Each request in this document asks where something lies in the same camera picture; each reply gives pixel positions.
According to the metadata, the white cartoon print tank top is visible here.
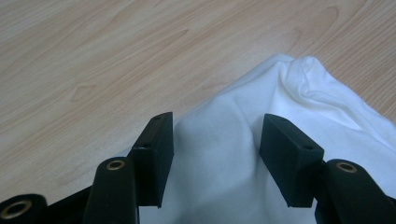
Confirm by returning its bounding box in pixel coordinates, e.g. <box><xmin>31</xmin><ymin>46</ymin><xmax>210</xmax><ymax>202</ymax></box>
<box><xmin>116</xmin><ymin>53</ymin><xmax>396</xmax><ymax>224</ymax></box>

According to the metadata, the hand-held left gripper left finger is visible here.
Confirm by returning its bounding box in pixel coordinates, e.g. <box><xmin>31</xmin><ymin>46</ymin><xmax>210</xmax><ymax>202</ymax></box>
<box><xmin>129</xmin><ymin>112</ymin><xmax>175</xmax><ymax>208</ymax></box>

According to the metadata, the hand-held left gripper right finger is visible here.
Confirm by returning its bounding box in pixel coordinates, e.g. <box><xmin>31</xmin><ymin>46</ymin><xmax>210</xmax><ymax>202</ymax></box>
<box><xmin>260</xmin><ymin>113</ymin><xmax>325</xmax><ymax>208</ymax></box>

